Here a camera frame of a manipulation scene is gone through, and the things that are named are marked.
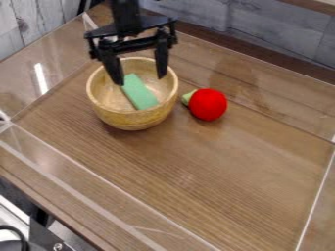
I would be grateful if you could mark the black metal table bracket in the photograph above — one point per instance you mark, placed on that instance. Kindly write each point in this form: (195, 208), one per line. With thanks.
(42, 240)

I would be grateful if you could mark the light wooden bowl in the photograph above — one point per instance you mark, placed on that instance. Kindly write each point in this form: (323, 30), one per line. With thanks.
(111, 105)

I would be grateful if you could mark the red toy strawberry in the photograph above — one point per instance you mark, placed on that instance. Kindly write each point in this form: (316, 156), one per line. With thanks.
(205, 103)

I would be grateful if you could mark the clear acrylic corner bracket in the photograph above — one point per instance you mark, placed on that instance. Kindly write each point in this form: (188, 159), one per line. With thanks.
(89, 25)

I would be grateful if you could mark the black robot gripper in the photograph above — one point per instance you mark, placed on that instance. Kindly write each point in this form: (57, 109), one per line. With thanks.
(152, 32)

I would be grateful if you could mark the green rectangular stick block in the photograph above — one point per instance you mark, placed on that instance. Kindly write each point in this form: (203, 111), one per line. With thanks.
(137, 93)

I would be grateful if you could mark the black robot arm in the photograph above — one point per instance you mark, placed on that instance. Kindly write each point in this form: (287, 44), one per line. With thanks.
(125, 14)

